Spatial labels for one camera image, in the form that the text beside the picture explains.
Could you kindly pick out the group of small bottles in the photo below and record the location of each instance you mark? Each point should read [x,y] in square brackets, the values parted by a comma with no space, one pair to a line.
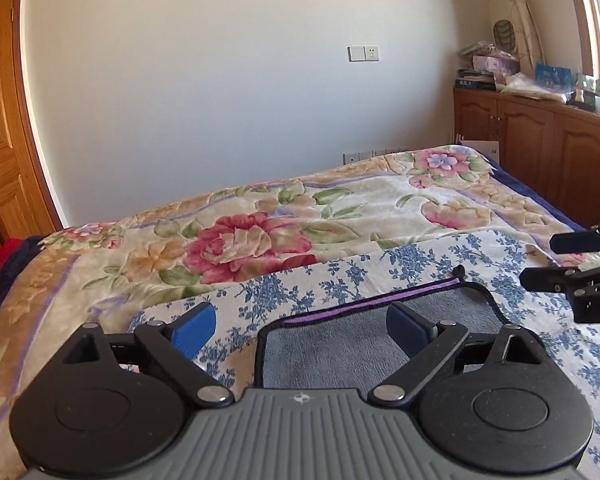
[597,92]

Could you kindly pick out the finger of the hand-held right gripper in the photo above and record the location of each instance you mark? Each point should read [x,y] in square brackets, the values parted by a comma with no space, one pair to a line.
[545,278]
[575,241]

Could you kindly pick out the clear plastic bag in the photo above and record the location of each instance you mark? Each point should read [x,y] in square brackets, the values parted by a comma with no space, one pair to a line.
[527,85]

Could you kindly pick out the blue floral white cloth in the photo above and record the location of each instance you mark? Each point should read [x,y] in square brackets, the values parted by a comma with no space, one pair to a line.
[530,310]

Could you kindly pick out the wooden cabinet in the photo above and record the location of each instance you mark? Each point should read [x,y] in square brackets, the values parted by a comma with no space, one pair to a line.
[545,150]

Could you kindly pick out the dark blue bed sheet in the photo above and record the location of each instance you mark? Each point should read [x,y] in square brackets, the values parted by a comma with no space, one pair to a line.
[530,187]

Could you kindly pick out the white cardboard box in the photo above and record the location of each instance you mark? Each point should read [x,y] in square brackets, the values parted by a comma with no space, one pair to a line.
[480,147]

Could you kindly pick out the stack of books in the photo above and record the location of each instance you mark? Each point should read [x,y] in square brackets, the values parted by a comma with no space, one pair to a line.
[475,80]

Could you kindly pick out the patterned curtain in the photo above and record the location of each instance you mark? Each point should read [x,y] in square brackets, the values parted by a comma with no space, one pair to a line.
[522,20]

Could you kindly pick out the red cloth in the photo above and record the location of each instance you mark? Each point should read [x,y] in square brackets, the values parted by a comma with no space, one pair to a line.
[0,265]

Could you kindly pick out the floral plush blanket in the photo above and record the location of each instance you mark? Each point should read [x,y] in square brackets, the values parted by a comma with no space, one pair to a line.
[260,220]

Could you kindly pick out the grey towel with black edge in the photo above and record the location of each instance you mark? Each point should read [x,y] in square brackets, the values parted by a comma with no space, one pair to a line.
[350,345]

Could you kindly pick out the blue picture box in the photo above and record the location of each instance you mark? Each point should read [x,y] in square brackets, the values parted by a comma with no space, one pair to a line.
[552,75]

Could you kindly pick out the white wall switch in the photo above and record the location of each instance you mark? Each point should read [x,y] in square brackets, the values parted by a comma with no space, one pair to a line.
[364,53]

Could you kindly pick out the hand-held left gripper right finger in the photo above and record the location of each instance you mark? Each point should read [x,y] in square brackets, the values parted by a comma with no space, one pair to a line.
[405,324]

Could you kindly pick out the row of wall sockets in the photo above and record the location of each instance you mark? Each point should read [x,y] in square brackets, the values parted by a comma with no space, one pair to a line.
[372,154]

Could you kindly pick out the wooden window frame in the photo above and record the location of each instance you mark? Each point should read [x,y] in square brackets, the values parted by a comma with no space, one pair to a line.
[587,15]

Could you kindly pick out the wooden door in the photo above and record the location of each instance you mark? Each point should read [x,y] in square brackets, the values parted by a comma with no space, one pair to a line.
[5,110]

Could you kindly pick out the pink box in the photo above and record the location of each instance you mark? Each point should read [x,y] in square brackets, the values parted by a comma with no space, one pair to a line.
[495,64]

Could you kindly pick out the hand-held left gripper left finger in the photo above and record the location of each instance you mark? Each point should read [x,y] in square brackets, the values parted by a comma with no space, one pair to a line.
[200,329]

